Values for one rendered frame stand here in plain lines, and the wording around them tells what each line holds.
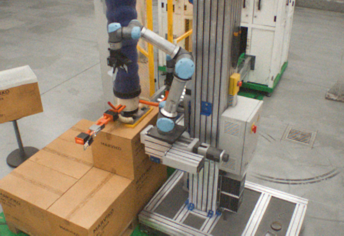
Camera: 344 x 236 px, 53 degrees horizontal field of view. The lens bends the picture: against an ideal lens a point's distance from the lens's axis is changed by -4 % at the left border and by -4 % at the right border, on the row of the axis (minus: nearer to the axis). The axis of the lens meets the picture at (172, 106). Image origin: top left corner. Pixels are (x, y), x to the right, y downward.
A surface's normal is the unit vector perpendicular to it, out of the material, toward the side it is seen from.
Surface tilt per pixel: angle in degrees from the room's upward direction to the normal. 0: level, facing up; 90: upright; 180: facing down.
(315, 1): 90
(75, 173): 0
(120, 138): 90
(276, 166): 0
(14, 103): 90
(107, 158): 90
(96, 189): 0
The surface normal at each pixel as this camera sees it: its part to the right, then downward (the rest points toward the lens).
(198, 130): -0.48, 0.43
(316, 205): 0.00, -0.88
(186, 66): 0.00, 0.37
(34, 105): 0.54, 0.40
